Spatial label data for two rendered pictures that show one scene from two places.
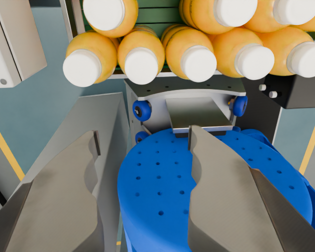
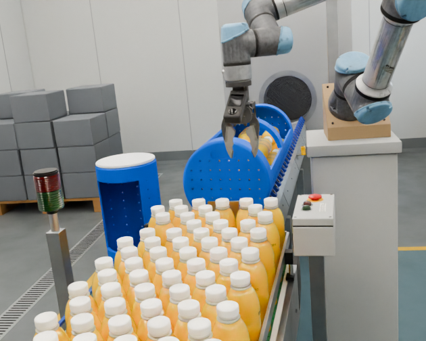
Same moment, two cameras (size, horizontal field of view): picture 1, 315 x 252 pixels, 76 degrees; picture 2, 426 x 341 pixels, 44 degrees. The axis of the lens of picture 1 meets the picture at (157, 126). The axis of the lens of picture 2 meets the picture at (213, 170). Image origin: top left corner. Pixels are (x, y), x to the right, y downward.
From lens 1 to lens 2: 1.40 m
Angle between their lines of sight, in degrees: 46
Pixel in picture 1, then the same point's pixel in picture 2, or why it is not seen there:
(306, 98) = not seen: hidden behind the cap
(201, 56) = (221, 201)
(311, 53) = (176, 201)
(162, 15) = not seen: hidden behind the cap
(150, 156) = (253, 195)
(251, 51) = (201, 201)
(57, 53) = not seen: outside the picture
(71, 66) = (273, 199)
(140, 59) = (245, 200)
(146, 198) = (254, 168)
